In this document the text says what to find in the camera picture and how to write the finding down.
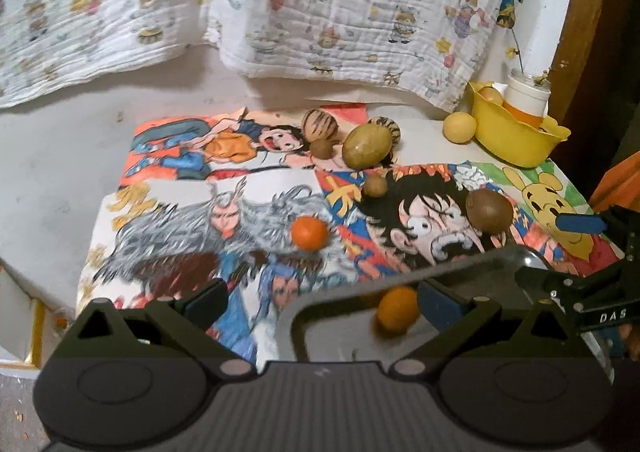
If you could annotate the small brown kiwi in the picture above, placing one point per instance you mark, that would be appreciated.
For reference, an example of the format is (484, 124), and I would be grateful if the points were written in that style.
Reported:
(489, 212)

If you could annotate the white and orange jar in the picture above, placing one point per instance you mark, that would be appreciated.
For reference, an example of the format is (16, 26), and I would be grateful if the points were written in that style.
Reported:
(525, 96)

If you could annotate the grey-haired figure poster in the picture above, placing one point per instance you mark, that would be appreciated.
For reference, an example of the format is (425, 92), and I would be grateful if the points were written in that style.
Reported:
(150, 232)

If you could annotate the metal tray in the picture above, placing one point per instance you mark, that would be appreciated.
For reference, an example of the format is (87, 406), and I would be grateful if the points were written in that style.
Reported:
(350, 337)

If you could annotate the cartoon couple poster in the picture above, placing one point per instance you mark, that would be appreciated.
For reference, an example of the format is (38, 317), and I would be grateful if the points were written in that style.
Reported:
(165, 151)

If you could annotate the pale striped pepino melon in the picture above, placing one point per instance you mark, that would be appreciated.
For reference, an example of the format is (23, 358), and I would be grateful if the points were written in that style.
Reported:
(320, 124)

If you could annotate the printed muslin blanket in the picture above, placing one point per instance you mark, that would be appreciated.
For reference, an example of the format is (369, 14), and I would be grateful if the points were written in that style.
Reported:
(350, 6)
(100, 6)

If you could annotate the large greenish kiwi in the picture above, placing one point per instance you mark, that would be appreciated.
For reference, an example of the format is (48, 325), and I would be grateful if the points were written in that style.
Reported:
(367, 145)

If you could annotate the black-haired figure poster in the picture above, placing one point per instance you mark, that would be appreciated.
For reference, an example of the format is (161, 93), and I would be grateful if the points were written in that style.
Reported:
(430, 212)

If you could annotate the round yellow fruit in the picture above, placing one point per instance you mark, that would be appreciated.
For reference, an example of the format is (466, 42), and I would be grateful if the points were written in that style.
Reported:
(460, 127)

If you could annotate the orange box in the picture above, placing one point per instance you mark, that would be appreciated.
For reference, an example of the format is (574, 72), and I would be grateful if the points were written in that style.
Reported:
(620, 187)

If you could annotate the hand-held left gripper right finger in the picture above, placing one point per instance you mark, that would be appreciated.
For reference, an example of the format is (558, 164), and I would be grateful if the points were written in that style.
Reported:
(442, 307)

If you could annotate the brown wooden board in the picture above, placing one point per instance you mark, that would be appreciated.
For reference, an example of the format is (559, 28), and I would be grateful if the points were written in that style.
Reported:
(585, 6)

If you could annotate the pale yellow fruit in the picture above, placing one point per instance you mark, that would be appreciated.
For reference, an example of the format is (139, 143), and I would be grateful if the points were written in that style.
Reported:
(491, 95)

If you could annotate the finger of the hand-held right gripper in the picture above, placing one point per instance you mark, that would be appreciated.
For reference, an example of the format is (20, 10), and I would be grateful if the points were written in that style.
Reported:
(580, 224)
(545, 281)

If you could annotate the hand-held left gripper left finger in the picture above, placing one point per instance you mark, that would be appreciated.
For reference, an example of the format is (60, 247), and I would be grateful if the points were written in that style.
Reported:
(207, 302)

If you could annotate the small brown longan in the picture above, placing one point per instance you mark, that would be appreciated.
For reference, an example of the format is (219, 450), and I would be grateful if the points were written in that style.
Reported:
(321, 147)
(375, 186)

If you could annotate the orange tangerine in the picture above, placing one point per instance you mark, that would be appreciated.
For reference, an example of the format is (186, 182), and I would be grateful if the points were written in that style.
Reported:
(310, 233)
(396, 310)

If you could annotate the yellow plastic bowl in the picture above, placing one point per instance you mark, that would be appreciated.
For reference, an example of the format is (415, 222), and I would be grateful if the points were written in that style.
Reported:
(505, 141)

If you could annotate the person's right hand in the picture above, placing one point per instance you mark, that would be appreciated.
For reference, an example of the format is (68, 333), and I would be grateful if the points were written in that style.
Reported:
(631, 343)

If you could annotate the yellow flower twig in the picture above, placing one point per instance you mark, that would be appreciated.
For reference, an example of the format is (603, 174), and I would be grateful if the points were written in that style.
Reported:
(512, 51)

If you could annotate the dark striped pepino melon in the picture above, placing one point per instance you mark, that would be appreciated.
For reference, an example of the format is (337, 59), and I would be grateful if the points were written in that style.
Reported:
(391, 124)

